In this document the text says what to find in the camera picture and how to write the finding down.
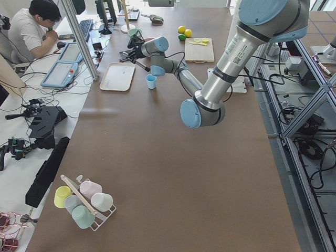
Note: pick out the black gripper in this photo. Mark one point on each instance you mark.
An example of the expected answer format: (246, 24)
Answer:
(137, 50)

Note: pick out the steel muddler black tip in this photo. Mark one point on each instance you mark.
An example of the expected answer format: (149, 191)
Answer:
(143, 66)

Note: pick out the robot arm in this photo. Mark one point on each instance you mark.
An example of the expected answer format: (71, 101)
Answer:
(259, 22)

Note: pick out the wooden cup tree stand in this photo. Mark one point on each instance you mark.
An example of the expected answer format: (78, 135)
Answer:
(127, 26)

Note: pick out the steel ice scoop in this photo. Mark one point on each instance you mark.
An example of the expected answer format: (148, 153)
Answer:
(154, 18)

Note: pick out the light blue cup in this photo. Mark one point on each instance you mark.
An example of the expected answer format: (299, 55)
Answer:
(151, 81)

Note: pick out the pink cup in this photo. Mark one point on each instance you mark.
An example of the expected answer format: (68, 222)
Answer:
(89, 188)

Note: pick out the white cup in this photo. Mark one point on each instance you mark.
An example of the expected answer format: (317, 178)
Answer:
(102, 201)

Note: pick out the yellow cup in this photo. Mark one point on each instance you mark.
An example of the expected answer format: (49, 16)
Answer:
(61, 194)

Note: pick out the grey blue cup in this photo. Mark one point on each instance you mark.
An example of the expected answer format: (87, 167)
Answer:
(71, 202)

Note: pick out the green cup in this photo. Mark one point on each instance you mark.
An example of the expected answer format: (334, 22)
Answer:
(82, 217)

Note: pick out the green bowl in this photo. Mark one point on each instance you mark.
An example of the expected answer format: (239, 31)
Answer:
(135, 31)

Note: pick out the grey folded cloth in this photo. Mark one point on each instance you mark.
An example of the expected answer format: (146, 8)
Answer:
(122, 56)

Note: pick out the cream rabbit tray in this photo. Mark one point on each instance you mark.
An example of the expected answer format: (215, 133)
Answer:
(118, 77)

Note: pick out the green lime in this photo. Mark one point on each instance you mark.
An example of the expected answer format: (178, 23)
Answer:
(181, 37)

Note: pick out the whole yellow lemon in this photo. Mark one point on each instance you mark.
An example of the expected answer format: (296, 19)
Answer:
(181, 29)
(188, 33)

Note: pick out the black keyboard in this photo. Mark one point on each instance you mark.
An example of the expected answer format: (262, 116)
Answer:
(85, 26)

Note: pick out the yellow plastic knife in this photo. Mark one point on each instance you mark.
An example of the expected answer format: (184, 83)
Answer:
(197, 43)

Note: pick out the wooden cutting board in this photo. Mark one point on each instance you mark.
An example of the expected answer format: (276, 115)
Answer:
(198, 53)

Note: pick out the blue teach pendant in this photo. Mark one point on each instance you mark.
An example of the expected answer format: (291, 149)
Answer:
(71, 52)
(60, 75)

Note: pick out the seated person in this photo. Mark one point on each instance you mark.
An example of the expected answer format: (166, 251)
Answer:
(31, 33)

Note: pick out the black handheld gripper stand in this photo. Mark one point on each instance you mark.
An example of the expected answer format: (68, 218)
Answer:
(42, 126)

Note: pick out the black foam bar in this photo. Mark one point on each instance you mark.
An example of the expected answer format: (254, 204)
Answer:
(46, 174)

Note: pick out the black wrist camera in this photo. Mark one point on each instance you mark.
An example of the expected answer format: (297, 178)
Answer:
(135, 40)

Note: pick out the aluminium frame post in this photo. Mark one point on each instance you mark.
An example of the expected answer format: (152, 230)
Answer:
(72, 22)

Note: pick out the white wire cup rack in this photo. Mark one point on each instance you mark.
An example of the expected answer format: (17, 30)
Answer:
(100, 217)

